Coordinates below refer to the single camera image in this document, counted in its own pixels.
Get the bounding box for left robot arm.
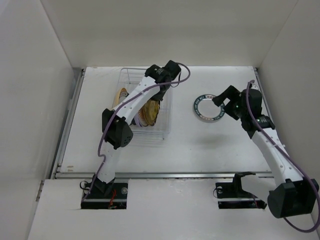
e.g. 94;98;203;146
91;60;182;199

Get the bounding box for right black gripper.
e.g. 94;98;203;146
212;85;248;121

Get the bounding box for white wire dish rack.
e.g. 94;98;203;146
114;67;173;138

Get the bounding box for aluminium table edge rail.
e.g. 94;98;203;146
54;66;271;179

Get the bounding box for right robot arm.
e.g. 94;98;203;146
212;85;319;219

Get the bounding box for yellow patterned plate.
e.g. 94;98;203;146
144;99;160;126
141;106;149;126

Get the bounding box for green rim white plate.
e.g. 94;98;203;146
192;94;225;123

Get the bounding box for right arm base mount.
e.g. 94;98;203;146
212;182;267;210

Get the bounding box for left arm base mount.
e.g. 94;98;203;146
79;180;128;210

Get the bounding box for orange sunburst white plate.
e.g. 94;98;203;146
138;114;148;127

